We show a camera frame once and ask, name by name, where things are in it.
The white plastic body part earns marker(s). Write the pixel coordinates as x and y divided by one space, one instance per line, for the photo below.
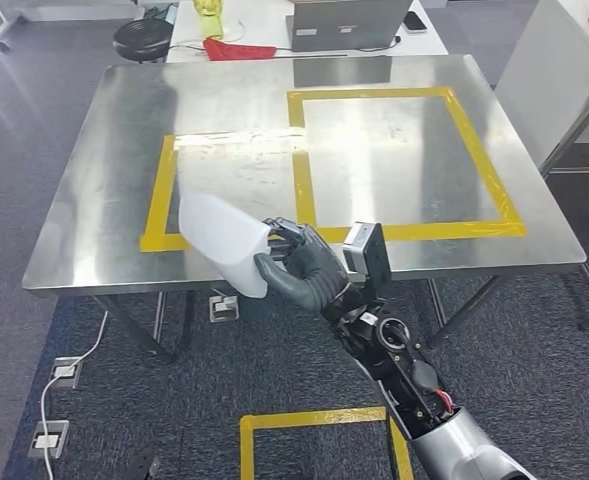
218 232

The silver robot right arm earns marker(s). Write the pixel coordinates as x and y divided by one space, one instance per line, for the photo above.
454 444

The steel workbench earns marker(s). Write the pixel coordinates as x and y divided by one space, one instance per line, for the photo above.
99 199

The floor outlet box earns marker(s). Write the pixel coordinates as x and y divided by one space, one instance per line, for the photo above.
48 440
224 309
64 372

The large yellow tape rectangle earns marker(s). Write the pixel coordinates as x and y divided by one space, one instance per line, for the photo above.
374 93

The small yellow tape rectangle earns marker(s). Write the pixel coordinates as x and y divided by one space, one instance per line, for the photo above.
160 199

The red cloth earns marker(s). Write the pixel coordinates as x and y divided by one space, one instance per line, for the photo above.
239 51

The white desk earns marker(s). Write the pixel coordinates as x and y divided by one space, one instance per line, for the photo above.
254 26

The grey laptop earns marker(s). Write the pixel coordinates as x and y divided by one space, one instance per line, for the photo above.
344 26

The yellow-green bottle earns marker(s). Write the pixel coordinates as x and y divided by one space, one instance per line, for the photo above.
209 16

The black smartphone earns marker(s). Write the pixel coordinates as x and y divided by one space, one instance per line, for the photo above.
414 22

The black round stool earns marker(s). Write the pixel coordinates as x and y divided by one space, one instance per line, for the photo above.
141 40

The grey-white board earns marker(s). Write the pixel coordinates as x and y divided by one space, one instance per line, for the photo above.
549 79

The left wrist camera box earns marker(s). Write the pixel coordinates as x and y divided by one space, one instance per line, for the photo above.
141 467

